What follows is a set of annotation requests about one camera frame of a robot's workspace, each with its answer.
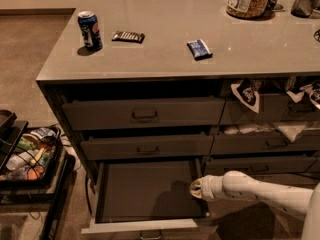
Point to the white blue packet in tray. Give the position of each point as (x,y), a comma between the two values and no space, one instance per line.
(42,135)

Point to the blue Pepsi soda can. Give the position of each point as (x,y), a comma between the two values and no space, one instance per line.
(88,23)

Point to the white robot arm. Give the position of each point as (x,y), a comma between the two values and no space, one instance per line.
(300,202)

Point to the orange snack in tray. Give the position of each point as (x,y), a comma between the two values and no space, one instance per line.
(35,173)

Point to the black white chip bag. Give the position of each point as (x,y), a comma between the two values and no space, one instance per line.
(311,90)
(246,92)

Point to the dark wire object on counter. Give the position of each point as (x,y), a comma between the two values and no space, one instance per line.
(317,35)

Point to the large jar of nuts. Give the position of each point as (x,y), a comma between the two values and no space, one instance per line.
(246,9)

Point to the dark striped snack bar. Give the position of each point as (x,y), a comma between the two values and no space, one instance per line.
(127,36)

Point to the white plastic bag in drawer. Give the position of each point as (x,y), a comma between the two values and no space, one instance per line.
(291,129)

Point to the grey drawer cabinet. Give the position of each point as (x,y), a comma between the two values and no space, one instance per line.
(265,51)

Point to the dark metallic kettle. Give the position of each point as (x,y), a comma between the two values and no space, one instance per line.
(303,8)

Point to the blue snack packet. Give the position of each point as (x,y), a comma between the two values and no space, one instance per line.
(199,49)

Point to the grey drawer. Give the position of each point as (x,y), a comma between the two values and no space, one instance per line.
(273,108)
(143,113)
(261,165)
(264,143)
(147,146)
(147,200)

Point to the black cart with trays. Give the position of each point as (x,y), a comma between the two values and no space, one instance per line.
(51,189)

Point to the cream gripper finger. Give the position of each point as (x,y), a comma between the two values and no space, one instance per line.
(195,188)

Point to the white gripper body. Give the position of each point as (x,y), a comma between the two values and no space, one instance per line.
(207,187)

